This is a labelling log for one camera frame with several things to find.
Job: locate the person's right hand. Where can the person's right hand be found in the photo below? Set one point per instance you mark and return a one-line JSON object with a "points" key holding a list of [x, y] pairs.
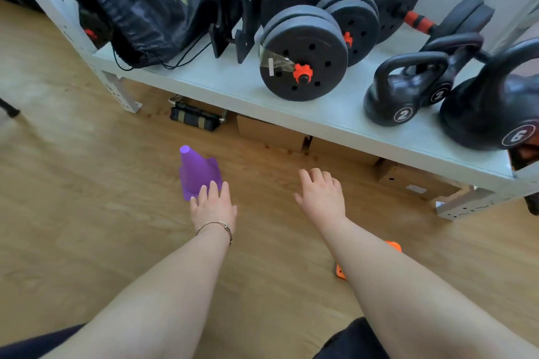
{"points": [[322, 201]]}

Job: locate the person's left hand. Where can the person's left hand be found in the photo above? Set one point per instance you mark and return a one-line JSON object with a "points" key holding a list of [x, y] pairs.
{"points": [[214, 211]]}

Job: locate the person's right thumb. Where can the person's right thumb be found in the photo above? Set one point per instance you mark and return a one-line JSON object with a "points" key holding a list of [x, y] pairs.
{"points": [[299, 200]]}

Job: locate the person's right middle finger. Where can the person's right middle finger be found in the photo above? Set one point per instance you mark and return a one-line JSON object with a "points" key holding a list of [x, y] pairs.
{"points": [[317, 177]]}

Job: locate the person's right little finger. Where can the person's right little finger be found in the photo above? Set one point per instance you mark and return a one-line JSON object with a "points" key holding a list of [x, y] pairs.
{"points": [[337, 187]]}

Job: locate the person's left middle finger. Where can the person's left middle finger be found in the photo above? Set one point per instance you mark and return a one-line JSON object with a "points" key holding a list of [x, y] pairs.
{"points": [[214, 191]]}

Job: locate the person's left little finger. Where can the person's left little finger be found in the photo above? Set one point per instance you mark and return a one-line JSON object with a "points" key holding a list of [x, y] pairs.
{"points": [[194, 203]]}

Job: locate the person's left forearm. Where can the person's left forearm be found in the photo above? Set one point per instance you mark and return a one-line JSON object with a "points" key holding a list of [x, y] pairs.
{"points": [[168, 300]]}

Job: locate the person's right forearm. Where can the person's right forearm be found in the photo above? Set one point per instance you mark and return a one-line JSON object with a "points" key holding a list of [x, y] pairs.
{"points": [[404, 300]]}

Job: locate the purple training cone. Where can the purple training cone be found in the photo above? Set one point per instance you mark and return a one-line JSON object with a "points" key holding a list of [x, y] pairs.
{"points": [[196, 169]]}

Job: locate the orange training cone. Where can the orange training cone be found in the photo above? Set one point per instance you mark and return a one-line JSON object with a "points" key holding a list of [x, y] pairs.
{"points": [[339, 271]]}

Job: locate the small black kettlebell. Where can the small black kettlebell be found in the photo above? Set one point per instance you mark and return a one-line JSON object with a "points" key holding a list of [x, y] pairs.
{"points": [[454, 51], [391, 96]]}

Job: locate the white metal shelf rack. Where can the white metal shelf rack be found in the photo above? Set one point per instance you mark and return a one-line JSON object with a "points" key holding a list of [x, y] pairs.
{"points": [[227, 77]]}

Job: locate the black dumbbell with clear tape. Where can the black dumbbell with clear tape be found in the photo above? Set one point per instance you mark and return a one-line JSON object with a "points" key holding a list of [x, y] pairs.
{"points": [[307, 58]]}

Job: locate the dark navy trousers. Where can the dark navy trousers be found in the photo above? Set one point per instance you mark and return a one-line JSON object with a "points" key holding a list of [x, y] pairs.
{"points": [[353, 342]]}

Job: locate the black dumbbell with orange nut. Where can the black dumbbell with orange nut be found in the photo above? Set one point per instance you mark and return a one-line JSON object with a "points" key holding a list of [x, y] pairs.
{"points": [[358, 22]]}

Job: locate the large black kettlebell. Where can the large black kettlebell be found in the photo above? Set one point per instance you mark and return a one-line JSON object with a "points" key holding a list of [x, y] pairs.
{"points": [[484, 106]]}

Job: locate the red brown object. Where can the red brown object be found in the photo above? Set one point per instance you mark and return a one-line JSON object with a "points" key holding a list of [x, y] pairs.
{"points": [[524, 152]]}

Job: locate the black stand leg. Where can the black stand leg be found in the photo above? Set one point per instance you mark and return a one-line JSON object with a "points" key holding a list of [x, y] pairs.
{"points": [[8, 108]]}

